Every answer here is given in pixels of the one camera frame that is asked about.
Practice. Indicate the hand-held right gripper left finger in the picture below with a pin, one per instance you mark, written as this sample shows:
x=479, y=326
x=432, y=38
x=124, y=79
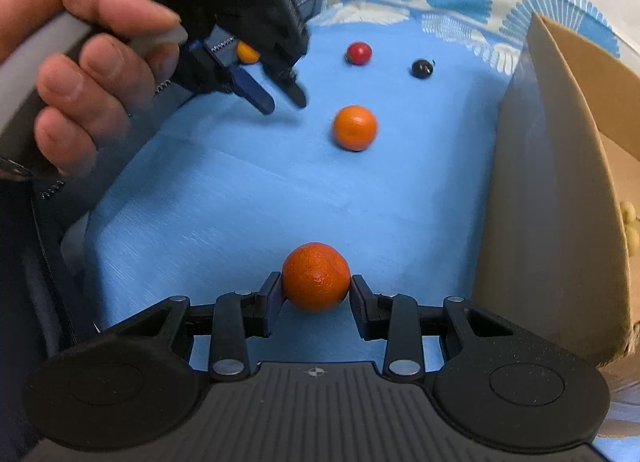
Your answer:
x=275, y=312

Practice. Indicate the orange with dark stem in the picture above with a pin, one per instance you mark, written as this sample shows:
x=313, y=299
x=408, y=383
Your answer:
x=355, y=128

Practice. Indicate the small orange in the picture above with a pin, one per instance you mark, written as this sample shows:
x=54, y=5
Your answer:
x=315, y=282
x=247, y=53

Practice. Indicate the red cherry tomato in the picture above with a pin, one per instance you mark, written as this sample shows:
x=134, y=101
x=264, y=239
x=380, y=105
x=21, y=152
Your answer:
x=359, y=53

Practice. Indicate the blue fan printed blanket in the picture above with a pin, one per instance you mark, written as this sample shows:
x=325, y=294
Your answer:
x=200, y=192

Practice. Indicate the brown cardboard box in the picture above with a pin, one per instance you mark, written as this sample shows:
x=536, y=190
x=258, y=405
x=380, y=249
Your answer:
x=550, y=192

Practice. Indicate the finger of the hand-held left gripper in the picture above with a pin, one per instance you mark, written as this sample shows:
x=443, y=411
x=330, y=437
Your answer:
x=292, y=89
x=255, y=94

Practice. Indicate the black grape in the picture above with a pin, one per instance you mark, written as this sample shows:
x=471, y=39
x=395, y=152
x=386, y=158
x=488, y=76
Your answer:
x=421, y=69

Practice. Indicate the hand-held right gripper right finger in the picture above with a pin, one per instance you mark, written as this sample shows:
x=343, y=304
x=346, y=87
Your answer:
x=361, y=299

